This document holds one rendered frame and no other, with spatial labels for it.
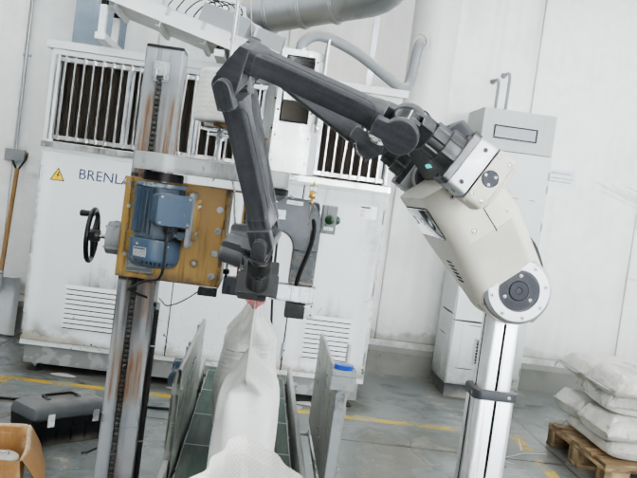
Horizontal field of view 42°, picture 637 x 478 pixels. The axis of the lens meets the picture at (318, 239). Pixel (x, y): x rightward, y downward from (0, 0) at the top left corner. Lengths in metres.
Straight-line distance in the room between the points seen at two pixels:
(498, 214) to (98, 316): 3.94
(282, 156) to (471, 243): 3.08
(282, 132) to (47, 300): 1.88
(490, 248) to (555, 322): 5.25
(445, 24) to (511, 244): 4.05
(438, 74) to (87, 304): 2.77
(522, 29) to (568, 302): 2.23
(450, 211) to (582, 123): 5.32
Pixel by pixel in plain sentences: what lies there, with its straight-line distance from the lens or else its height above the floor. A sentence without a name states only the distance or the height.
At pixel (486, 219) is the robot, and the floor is 1.35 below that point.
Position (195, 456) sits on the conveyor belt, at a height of 0.38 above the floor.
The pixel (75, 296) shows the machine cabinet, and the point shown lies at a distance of 5.53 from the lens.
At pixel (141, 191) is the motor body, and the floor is 1.30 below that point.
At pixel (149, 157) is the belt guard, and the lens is 2.44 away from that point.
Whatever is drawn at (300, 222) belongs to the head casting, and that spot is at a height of 1.27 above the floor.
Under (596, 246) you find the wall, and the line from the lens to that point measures 7.19.
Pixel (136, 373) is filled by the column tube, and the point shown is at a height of 0.71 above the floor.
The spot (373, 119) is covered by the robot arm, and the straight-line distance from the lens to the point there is 1.71.
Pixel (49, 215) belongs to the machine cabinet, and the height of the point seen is 1.00.
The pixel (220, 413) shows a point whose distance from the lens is 2.30.
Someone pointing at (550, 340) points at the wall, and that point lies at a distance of 7.15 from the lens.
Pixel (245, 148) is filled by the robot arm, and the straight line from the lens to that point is 1.84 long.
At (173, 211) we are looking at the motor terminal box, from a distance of 2.39.
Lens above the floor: 1.36
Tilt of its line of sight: 3 degrees down
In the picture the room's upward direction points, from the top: 8 degrees clockwise
